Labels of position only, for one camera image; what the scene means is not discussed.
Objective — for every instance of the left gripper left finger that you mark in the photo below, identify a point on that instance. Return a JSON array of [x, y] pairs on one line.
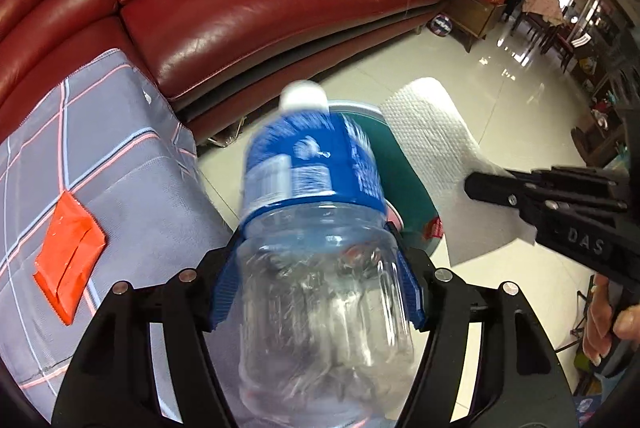
[[110, 380]]

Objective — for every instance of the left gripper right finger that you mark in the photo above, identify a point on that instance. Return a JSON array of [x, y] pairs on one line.
[[519, 380]]

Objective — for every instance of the white paper napkin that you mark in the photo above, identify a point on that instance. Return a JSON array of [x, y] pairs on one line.
[[442, 152]]

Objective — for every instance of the clear water bottle blue label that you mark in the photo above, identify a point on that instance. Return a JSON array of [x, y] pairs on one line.
[[325, 338]]

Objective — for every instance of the teal trash bin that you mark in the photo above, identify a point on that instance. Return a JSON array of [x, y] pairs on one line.
[[410, 208]]

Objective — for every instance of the person right hand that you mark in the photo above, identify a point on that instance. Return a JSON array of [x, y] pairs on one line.
[[601, 327]]

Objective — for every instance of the orange red packet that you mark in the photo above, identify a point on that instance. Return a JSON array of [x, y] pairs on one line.
[[71, 248]]

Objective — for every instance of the wooden side cabinet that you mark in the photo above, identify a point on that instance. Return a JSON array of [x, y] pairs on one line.
[[475, 18]]

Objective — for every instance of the blue white ball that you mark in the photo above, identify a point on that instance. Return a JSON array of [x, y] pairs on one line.
[[441, 25]]

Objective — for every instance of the blue plaid tablecloth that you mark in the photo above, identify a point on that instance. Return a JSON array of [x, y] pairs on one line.
[[107, 136]]

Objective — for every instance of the red leather sofa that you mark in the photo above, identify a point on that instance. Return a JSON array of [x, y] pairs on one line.
[[215, 61]]

